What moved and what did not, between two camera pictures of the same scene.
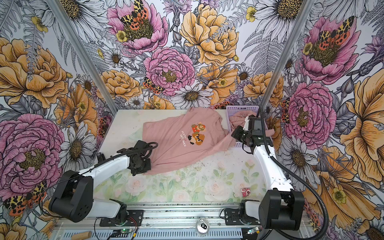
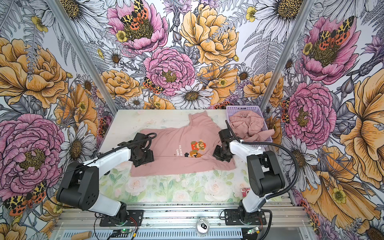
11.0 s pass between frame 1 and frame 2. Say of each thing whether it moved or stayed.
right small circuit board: stayed
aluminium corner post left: stayed
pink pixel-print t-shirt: moved
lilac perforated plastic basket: stayed
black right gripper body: moved
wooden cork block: stayed
